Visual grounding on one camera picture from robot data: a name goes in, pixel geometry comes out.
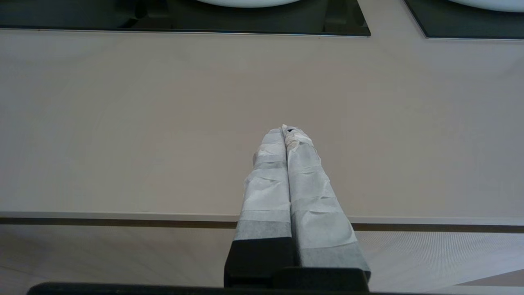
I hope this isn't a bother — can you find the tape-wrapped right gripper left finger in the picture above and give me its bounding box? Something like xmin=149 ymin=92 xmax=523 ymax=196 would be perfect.
xmin=224 ymin=128 xmax=294 ymax=287

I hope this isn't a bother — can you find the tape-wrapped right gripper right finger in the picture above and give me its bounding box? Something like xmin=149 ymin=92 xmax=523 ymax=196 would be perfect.
xmin=282 ymin=125 xmax=371 ymax=283

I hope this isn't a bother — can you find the white steel-lined pot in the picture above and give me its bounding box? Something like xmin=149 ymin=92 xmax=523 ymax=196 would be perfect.
xmin=196 ymin=0 xmax=303 ymax=9
xmin=448 ymin=0 xmax=524 ymax=13

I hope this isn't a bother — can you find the large black glass cooktop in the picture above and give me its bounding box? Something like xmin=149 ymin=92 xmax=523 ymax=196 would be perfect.
xmin=0 ymin=0 xmax=371 ymax=37

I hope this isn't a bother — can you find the small black glass cooktop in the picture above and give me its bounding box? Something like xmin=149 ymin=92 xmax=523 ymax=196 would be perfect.
xmin=403 ymin=0 xmax=524 ymax=40

